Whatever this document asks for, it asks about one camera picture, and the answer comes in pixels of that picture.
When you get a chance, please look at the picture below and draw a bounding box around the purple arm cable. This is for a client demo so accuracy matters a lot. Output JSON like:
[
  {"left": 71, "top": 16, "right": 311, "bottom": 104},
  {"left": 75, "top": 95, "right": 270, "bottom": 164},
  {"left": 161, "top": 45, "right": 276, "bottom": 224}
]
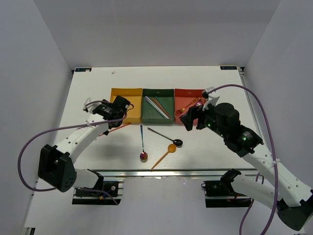
[
  {"left": 19, "top": 99, "right": 134, "bottom": 192},
  {"left": 204, "top": 84, "right": 279, "bottom": 235}
]

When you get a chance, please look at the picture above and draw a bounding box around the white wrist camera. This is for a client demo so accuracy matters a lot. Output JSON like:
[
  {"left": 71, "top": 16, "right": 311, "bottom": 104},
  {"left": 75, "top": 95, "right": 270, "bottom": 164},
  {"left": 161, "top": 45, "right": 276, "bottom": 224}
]
[
  {"left": 83, "top": 97, "right": 93, "bottom": 113},
  {"left": 202, "top": 87, "right": 220, "bottom": 111}
]

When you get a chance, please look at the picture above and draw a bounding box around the aluminium table front rail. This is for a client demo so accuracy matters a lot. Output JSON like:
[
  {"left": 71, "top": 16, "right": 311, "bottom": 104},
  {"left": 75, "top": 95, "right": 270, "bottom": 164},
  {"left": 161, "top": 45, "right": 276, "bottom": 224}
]
[{"left": 36, "top": 167, "right": 278, "bottom": 179}]

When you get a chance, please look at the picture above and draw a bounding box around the gold fork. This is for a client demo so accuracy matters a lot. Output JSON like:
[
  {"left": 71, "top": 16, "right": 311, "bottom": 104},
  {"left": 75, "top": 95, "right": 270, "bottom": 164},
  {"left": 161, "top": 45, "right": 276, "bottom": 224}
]
[{"left": 175, "top": 97, "right": 201, "bottom": 116}]

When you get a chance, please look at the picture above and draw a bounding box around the teal chopstick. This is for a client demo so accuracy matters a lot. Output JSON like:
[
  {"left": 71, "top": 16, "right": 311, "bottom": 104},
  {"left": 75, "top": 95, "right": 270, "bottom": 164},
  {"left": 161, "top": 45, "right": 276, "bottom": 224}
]
[
  {"left": 153, "top": 98, "right": 166, "bottom": 112},
  {"left": 155, "top": 96, "right": 171, "bottom": 118}
]

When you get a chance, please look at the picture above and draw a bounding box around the black spoon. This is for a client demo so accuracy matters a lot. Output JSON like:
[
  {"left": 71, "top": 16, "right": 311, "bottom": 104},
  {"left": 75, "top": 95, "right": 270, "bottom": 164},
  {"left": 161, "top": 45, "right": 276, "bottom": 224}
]
[{"left": 147, "top": 127, "right": 183, "bottom": 147}]

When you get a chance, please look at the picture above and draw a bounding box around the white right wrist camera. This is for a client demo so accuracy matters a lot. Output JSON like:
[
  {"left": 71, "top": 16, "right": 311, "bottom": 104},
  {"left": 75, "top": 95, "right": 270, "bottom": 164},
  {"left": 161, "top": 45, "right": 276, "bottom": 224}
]
[{"left": 202, "top": 87, "right": 220, "bottom": 111}]

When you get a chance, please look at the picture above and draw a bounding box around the orange plastic spoon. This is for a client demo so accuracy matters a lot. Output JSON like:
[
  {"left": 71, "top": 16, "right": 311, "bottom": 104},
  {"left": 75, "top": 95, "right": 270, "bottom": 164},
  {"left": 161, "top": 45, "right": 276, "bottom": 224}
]
[{"left": 151, "top": 144, "right": 177, "bottom": 170}]

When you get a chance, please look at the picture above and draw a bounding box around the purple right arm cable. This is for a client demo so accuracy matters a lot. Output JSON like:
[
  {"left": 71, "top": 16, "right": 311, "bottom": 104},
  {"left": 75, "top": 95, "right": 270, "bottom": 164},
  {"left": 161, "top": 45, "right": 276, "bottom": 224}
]
[{"left": 204, "top": 84, "right": 279, "bottom": 235}]

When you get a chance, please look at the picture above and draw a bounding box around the yellow container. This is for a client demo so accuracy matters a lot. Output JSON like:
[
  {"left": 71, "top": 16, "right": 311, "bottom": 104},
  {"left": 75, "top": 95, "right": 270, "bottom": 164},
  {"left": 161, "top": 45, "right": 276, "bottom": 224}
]
[{"left": 110, "top": 88, "right": 143, "bottom": 124}]

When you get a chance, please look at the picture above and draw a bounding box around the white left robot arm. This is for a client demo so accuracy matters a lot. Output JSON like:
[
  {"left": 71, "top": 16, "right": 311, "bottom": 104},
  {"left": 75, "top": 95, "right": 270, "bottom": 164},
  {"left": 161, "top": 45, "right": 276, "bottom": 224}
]
[{"left": 38, "top": 95, "right": 132, "bottom": 195}]

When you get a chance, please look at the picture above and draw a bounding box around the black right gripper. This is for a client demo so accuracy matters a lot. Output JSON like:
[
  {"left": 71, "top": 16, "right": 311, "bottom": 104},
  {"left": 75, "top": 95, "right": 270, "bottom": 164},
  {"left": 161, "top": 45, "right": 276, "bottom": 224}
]
[{"left": 179, "top": 99, "right": 227, "bottom": 139}]

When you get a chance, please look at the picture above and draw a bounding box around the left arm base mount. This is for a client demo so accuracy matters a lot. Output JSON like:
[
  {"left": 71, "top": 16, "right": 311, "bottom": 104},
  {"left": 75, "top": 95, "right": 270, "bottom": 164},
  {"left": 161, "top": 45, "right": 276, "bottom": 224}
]
[{"left": 72, "top": 169, "right": 124, "bottom": 206}]

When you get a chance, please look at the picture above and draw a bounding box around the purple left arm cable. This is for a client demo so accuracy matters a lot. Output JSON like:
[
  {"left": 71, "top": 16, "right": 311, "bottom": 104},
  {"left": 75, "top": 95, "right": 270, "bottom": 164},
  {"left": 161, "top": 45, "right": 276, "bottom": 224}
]
[{"left": 19, "top": 99, "right": 134, "bottom": 192}]

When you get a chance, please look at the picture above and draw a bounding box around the iridescent rainbow spoon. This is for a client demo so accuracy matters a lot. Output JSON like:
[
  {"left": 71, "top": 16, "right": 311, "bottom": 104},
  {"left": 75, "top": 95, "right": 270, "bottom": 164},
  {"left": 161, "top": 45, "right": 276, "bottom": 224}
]
[{"left": 140, "top": 125, "right": 148, "bottom": 161}]

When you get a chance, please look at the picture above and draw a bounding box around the orange chopstick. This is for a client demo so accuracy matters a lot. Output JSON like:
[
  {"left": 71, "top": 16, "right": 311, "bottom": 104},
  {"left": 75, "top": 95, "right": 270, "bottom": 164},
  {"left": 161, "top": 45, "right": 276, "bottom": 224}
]
[
  {"left": 153, "top": 98, "right": 171, "bottom": 118},
  {"left": 99, "top": 123, "right": 131, "bottom": 137}
]

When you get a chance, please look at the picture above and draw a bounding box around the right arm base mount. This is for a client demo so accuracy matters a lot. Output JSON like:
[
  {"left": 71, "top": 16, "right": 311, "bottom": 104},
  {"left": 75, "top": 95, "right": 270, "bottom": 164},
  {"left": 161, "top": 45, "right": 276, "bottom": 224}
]
[{"left": 201, "top": 169, "right": 251, "bottom": 208}]

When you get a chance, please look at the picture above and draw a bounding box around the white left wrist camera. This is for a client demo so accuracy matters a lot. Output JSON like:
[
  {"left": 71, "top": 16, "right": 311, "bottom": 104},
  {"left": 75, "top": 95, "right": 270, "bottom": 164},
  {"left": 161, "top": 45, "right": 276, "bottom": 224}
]
[{"left": 83, "top": 97, "right": 93, "bottom": 113}]

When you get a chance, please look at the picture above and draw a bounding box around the red container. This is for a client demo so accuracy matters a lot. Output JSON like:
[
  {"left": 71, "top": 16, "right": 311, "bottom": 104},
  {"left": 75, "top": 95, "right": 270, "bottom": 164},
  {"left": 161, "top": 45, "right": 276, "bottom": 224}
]
[{"left": 174, "top": 89, "right": 203, "bottom": 125}]

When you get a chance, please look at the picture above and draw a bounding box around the green container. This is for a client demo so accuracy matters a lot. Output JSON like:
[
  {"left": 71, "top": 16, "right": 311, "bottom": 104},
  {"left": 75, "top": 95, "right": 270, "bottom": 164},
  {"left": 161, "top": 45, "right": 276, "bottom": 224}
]
[{"left": 141, "top": 89, "right": 175, "bottom": 124}]

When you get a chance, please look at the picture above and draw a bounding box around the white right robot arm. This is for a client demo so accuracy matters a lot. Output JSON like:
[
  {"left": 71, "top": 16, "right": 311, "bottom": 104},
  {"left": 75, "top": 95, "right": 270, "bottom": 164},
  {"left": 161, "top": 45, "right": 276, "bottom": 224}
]
[{"left": 180, "top": 103, "right": 313, "bottom": 231}]

